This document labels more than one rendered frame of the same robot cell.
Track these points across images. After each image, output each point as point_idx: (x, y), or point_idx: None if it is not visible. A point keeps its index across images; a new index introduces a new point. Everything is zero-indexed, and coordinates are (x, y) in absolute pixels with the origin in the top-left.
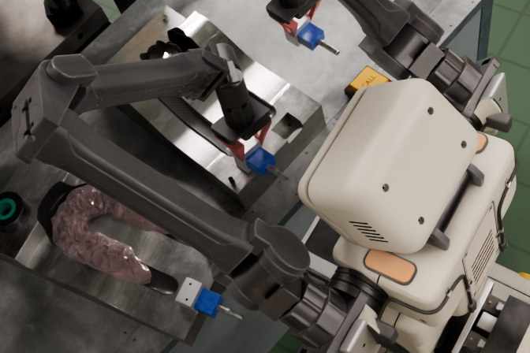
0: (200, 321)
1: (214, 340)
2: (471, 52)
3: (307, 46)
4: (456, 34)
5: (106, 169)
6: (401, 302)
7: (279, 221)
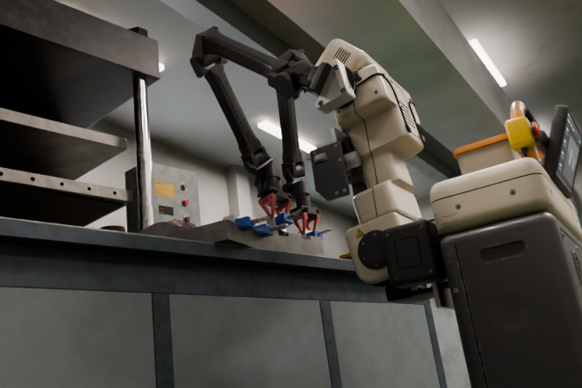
0: (236, 235)
1: (228, 375)
2: (430, 357)
3: (313, 235)
4: None
5: (231, 39)
6: (362, 80)
7: (294, 253)
